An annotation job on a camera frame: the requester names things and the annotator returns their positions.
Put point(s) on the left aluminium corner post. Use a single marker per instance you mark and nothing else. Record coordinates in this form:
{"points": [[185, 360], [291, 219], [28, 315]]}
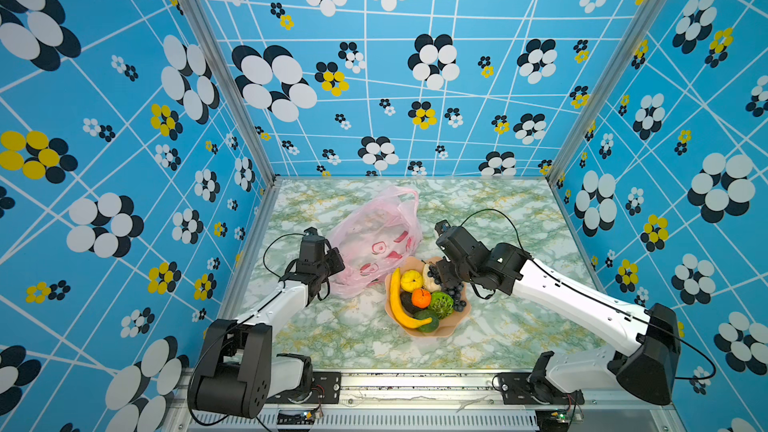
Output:
{"points": [[203, 32]]}

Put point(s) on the peach scalloped plastic bowl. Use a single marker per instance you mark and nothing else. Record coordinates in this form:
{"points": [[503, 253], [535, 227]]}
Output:
{"points": [[448, 325]]}

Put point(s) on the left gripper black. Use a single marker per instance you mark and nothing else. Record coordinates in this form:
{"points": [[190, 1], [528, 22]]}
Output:
{"points": [[332, 258]]}

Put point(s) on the green fake lime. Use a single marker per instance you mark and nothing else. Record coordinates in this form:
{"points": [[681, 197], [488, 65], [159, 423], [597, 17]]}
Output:
{"points": [[428, 321]]}

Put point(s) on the dark fake grape bunch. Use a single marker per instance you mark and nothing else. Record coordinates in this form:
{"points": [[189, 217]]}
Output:
{"points": [[454, 292]]}

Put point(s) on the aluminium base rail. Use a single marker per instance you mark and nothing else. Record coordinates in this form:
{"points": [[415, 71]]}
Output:
{"points": [[434, 400]]}

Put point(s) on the right aluminium corner post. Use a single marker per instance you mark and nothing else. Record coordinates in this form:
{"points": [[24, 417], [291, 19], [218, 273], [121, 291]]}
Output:
{"points": [[635, 33]]}

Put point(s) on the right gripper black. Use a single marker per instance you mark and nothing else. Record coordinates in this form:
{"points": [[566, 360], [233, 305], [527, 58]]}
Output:
{"points": [[442, 267]]}

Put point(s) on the yellow fake pear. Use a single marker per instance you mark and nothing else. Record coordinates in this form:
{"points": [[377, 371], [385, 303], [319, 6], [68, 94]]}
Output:
{"points": [[411, 281]]}

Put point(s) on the orange fake carrot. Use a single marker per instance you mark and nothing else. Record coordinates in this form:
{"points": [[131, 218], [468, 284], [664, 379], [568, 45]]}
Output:
{"points": [[421, 298]]}

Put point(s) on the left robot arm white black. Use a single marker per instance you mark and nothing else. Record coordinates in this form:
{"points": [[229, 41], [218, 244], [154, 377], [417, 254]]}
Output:
{"points": [[237, 370]]}

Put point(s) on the green fake kiwi half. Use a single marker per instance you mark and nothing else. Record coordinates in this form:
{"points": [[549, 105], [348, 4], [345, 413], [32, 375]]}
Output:
{"points": [[442, 304]]}

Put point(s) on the pink translucent plastic bag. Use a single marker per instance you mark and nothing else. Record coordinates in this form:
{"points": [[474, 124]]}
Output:
{"points": [[375, 239]]}

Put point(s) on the left floor aluminium rail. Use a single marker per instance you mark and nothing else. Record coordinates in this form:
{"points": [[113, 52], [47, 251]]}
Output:
{"points": [[238, 284]]}

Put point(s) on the aluminium corner post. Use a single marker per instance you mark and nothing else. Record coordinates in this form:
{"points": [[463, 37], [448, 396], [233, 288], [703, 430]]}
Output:
{"points": [[635, 33], [203, 32]]}

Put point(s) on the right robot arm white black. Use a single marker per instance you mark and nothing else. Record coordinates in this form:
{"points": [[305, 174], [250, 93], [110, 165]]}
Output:
{"points": [[642, 346]]}

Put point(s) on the yellow fake banana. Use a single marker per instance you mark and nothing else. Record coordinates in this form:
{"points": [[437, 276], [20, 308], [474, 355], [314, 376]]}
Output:
{"points": [[395, 305]]}

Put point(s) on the beige fake garlic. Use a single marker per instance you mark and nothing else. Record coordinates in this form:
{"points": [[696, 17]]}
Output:
{"points": [[429, 283]]}

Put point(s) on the dark green fake avocado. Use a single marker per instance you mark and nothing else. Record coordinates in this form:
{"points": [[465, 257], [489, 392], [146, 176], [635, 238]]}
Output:
{"points": [[407, 305]]}

